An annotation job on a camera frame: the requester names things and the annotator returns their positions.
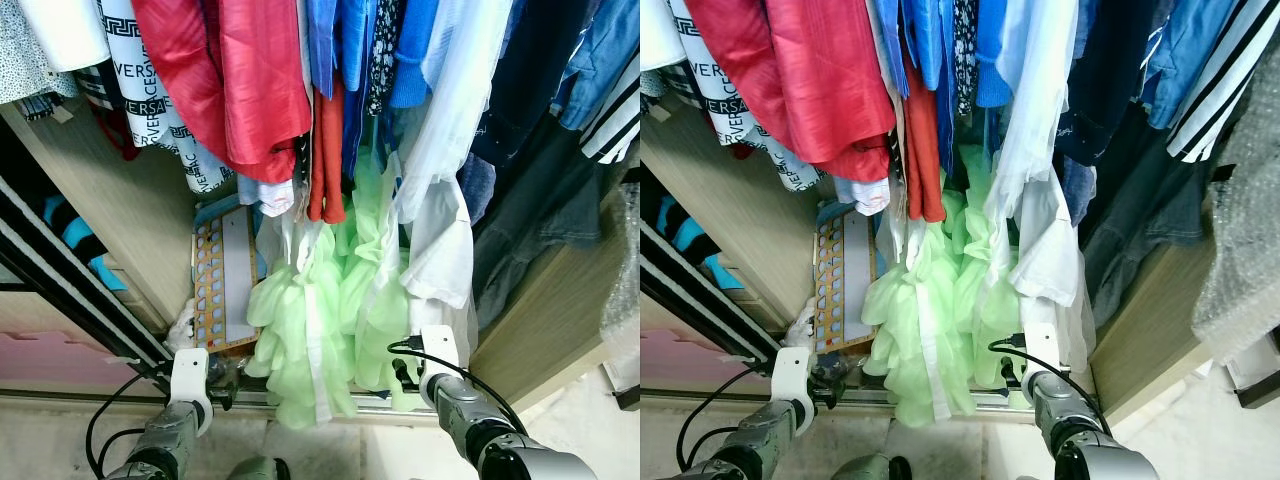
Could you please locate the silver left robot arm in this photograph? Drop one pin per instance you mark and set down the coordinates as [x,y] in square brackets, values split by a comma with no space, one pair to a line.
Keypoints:
[160,445]
[750,450]

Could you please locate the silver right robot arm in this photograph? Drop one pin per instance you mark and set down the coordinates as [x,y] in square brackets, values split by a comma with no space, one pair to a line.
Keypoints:
[1085,440]
[480,425]

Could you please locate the crumpled white plastic bag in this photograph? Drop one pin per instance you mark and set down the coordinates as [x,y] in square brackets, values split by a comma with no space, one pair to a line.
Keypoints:
[182,325]
[802,325]

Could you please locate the silver left robot leg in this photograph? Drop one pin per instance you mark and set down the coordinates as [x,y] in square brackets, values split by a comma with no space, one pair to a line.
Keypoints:
[258,470]
[870,470]

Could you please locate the colourful peg board toy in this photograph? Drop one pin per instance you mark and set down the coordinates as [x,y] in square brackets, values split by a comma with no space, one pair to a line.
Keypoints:
[210,290]
[830,290]

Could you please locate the light green ruffled dress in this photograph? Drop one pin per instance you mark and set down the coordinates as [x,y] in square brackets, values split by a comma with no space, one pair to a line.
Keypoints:
[300,320]
[915,320]

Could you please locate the wooden wardrobe side panel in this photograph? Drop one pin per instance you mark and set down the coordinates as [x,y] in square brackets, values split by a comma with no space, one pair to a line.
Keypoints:
[545,330]
[1145,340]

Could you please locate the pink floor mat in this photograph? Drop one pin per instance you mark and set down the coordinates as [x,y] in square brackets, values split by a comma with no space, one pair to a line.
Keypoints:
[690,365]

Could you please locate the black sliding door track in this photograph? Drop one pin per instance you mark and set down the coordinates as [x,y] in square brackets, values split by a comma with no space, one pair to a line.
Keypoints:
[70,285]
[700,290]

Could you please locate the white pink-trimmed garment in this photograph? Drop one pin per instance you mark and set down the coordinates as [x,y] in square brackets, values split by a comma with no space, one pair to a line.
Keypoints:
[862,195]
[270,197]

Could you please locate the wooden wardrobe divider panel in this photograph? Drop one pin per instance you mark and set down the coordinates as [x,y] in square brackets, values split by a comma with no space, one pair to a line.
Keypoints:
[745,210]
[120,210]

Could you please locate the dark grey trousers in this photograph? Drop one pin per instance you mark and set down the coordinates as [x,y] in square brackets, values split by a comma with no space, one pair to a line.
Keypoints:
[1140,220]
[540,220]

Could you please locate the blue black striped garment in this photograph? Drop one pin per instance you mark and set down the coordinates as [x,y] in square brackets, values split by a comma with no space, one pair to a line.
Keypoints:
[75,235]
[690,235]

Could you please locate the bubble wrap sheet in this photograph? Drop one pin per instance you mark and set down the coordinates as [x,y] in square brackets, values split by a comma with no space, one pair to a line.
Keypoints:
[625,290]
[1245,230]

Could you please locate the orange red garment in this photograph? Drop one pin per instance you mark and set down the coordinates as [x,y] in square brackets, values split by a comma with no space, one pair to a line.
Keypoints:
[325,160]
[925,160]

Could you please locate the white sheer garment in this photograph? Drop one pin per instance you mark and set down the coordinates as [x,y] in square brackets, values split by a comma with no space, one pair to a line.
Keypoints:
[1030,120]
[450,120]

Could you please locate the red satin garment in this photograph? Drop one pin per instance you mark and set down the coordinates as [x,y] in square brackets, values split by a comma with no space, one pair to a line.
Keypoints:
[230,80]
[800,80]

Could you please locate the dark navy garment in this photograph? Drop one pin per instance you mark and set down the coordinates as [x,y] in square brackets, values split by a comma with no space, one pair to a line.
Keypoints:
[530,70]
[1105,70]

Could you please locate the black white floral garment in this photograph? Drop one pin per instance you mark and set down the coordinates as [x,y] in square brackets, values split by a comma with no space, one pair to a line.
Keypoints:
[382,55]
[966,55]

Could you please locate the bright blue knit garment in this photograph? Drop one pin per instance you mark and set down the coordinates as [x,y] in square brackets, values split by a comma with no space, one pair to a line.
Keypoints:
[415,50]
[993,50]

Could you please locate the black white striped garment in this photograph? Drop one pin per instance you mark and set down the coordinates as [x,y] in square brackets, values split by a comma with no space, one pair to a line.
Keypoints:
[1220,90]
[615,125]

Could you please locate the white Versace print garment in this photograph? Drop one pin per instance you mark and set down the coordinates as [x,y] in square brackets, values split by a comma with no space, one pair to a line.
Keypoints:
[715,80]
[140,60]

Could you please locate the blue button shirt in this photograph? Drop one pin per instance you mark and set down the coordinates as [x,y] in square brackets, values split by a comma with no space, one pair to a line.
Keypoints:
[920,35]
[325,40]

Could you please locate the dotted white garment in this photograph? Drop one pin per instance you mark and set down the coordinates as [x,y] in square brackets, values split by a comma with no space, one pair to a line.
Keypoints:
[25,50]
[650,85]

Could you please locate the blue denim garment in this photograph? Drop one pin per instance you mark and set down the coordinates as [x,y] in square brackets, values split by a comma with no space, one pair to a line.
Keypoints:
[1190,50]
[600,50]

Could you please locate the plain white garment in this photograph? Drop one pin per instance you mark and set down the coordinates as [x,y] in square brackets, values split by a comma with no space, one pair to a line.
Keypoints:
[65,30]
[658,35]

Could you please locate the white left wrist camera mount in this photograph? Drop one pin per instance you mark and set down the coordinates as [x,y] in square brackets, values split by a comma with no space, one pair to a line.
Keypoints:
[790,385]
[188,380]

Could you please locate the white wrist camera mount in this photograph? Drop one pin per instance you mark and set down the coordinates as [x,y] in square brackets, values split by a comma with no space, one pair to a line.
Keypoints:
[1040,345]
[790,385]
[188,380]
[440,350]

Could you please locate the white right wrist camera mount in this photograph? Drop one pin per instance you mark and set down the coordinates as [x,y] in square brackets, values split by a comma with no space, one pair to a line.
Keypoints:
[1040,345]
[440,350]

